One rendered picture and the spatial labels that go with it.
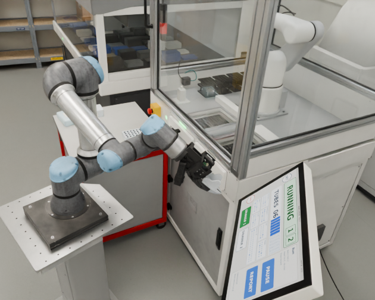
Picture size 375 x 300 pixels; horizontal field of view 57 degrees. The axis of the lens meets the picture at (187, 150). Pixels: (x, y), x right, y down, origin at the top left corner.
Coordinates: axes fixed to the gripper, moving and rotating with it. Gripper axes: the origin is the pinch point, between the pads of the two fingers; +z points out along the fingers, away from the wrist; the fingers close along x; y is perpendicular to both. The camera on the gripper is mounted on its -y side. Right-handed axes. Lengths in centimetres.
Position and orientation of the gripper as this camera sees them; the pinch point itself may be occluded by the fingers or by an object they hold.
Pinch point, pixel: (216, 191)
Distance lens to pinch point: 123.5
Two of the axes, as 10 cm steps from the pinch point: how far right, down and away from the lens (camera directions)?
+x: 2.4, -5.3, 8.1
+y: 6.6, -5.3, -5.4
